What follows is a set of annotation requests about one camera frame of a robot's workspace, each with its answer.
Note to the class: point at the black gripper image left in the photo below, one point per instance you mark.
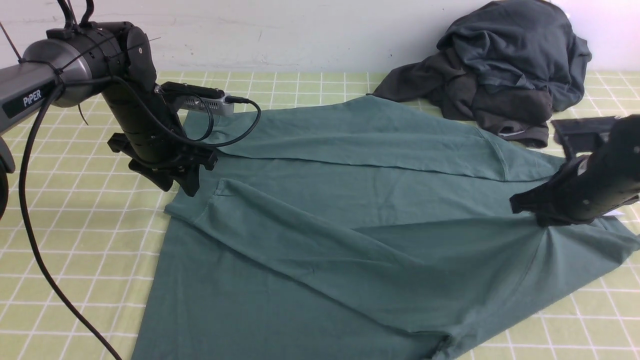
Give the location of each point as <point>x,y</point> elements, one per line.
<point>155,140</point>

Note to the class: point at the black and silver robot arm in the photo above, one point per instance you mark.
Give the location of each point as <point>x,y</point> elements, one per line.
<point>113,59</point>

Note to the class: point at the grey wrist camera image right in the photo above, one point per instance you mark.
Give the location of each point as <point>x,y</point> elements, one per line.
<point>582,135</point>

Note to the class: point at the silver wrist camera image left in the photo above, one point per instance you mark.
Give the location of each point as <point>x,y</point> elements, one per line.
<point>183,96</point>

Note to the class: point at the dark grey crumpled garment pile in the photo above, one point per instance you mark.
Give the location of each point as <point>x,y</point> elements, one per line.
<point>508,67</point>

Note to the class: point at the green long-sleeved shirt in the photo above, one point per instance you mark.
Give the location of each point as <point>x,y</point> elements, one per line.
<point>367,230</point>

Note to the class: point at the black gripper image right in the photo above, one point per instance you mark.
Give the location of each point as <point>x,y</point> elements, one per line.
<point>584,189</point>

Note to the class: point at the black cable image left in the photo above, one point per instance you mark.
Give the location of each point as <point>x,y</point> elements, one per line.
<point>35,240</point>

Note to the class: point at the green checkered tablecloth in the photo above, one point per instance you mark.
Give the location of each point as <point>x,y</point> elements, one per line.
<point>100,228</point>

